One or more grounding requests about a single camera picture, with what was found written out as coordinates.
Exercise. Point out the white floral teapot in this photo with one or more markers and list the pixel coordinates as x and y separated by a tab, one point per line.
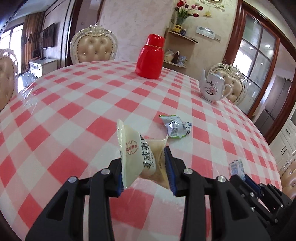
213	88

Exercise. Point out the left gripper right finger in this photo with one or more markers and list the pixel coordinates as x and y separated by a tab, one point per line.
231	216

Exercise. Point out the white pastry packet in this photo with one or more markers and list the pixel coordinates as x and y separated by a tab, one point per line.
141	157

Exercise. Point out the green white candy packet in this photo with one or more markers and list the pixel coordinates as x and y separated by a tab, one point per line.
176	128

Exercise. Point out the cream tufted chair right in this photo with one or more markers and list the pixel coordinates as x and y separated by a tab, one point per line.
234	78

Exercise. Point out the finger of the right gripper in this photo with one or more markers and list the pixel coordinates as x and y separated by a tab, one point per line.
254	186
245	190

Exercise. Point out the cream tufted chair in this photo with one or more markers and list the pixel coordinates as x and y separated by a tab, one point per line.
93	43
234	78
9	74

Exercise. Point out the cream tufted chair left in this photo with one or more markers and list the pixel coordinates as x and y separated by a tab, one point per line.
9	74

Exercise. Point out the wall television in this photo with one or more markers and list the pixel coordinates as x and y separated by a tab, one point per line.
48	36

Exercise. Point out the red thermos jug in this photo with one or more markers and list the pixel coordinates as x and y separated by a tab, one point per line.
151	57

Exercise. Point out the wooden corner shelf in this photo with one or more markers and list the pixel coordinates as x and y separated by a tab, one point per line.
177	42

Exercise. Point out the flower vase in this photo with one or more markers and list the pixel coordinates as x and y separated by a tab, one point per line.
185	10

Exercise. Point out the red white checkered tablecloth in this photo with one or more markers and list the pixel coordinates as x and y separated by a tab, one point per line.
64	124

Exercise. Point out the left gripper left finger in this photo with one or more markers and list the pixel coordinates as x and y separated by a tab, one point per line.
62	218

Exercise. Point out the cream tufted chair back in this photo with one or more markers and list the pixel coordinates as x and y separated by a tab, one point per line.
93	43

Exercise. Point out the blue white candy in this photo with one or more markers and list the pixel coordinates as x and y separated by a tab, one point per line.
236	168

